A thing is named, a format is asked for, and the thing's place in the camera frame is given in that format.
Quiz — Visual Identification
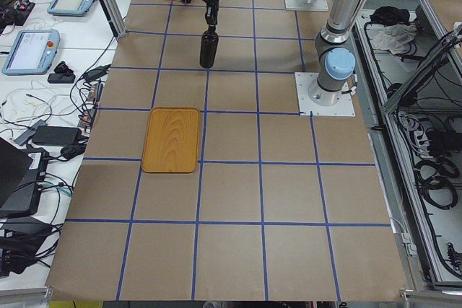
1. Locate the black power adapter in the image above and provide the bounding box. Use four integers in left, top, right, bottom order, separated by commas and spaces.
32, 126, 82, 146

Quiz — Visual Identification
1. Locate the black laptop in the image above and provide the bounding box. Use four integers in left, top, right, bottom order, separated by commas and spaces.
1, 139, 48, 219

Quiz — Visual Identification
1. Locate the teach pendant tablet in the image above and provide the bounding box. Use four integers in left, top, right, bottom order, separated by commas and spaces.
1, 29, 61, 76
47, 0, 94, 17

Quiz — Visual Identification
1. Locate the wooden tray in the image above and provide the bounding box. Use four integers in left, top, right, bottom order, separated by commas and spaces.
141, 107, 200, 174

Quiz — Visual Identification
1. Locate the white cloth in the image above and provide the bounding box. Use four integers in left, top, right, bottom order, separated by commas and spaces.
371, 24, 417, 55

